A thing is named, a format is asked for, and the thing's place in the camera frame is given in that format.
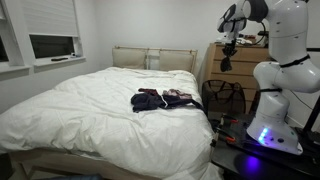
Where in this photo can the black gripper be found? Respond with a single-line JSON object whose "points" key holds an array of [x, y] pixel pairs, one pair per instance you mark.
{"points": [[230, 48]]}

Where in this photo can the wooden dresser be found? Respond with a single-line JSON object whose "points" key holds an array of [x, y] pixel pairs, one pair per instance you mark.
{"points": [[243, 71]]}

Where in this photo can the white bed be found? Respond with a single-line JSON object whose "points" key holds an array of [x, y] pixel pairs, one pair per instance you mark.
{"points": [[93, 113]]}

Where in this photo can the white window blind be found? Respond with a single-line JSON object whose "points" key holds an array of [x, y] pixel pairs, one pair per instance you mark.
{"points": [[50, 16]]}

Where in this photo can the navy blue crumpled cloth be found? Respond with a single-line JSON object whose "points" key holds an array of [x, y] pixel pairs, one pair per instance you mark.
{"points": [[146, 101]]}

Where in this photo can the white clutter on dresser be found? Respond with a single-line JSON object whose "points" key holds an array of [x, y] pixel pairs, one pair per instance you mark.
{"points": [[245, 41]]}

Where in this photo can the small black cloth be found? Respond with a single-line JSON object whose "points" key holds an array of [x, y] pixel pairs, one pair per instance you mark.
{"points": [[226, 65]]}

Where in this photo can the black mesh laundry bag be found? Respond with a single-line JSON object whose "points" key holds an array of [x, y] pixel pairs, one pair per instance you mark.
{"points": [[223, 96]]}

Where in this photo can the beige headboard cushion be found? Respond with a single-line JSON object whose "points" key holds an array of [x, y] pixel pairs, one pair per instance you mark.
{"points": [[129, 58], [176, 61]]}

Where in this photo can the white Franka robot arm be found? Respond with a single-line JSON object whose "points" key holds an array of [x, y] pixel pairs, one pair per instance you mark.
{"points": [[283, 100]]}

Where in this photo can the pink cloth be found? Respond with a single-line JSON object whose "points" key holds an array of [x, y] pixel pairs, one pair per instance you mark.
{"points": [[176, 93]]}

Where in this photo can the maroon cloth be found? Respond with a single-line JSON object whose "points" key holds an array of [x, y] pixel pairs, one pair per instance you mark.
{"points": [[149, 90]]}

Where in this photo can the small bluish sill object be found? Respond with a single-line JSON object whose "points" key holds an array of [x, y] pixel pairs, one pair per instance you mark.
{"points": [[76, 54]]}

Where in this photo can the long dark navy garment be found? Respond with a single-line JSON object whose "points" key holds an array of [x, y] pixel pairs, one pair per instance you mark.
{"points": [[180, 100]]}

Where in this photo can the black robot table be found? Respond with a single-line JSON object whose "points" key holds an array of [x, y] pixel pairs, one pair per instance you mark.
{"points": [[240, 160]]}

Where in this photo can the dark window pane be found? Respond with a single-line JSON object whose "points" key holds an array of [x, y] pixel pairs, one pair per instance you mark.
{"points": [[51, 46]]}

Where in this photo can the black remote control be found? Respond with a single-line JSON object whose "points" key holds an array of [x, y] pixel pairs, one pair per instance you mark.
{"points": [[59, 59]]}

